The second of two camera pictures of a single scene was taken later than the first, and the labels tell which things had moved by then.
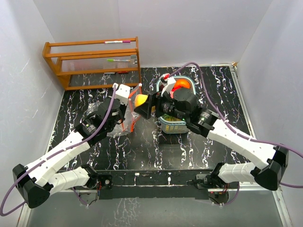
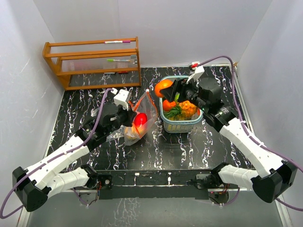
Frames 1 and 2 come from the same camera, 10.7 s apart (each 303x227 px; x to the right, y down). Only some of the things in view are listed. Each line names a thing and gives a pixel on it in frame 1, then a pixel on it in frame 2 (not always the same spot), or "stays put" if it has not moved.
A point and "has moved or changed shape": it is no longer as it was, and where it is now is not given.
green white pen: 113,60 stays put
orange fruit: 183,82 has moved or changed shape
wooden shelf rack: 120,56 stays put
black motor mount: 155,184 stays put
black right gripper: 155,99 to 169,92
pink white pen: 118,41 stays put
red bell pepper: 175,88 has moved or changed shape
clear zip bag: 93,107 to 118,135
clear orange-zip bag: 131,116 has moved or changed shape
